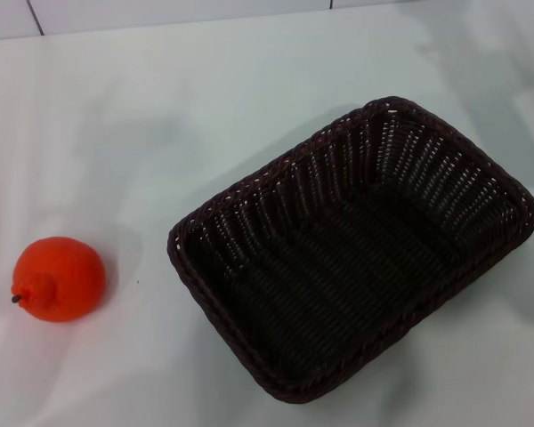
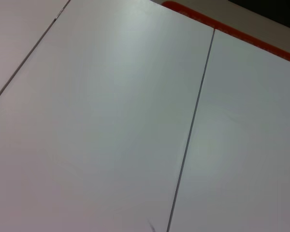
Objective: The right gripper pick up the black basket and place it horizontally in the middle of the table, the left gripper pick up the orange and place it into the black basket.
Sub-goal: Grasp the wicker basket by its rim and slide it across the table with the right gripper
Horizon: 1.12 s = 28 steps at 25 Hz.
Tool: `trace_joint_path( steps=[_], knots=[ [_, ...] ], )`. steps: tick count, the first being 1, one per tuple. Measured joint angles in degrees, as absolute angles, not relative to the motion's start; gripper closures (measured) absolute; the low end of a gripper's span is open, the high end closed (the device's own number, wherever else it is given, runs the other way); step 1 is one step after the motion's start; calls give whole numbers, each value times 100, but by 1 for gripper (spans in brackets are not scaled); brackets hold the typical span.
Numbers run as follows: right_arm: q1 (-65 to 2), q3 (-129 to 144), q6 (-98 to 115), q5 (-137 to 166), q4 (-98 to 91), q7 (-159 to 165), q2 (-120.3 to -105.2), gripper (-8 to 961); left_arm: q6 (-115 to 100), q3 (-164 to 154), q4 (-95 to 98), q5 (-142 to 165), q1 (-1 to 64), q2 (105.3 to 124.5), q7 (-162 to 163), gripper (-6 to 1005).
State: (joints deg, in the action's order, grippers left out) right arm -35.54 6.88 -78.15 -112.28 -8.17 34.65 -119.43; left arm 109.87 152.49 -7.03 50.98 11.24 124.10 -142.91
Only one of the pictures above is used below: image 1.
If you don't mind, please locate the orange artificial tangerine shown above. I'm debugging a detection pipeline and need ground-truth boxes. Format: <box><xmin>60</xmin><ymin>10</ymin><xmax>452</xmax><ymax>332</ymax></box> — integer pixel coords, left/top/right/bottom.
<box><xmin>10</xmin><ymin>236</ymin><xmax>107</xmax><ymax>324</ymax></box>

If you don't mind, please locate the dark brown woven basket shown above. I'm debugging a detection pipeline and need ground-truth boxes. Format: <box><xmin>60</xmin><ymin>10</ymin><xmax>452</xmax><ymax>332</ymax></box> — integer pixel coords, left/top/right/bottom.
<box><xmin>166</xmin><ymin>94</ymin><xmax>534</xmax><ymax>406</ymax></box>

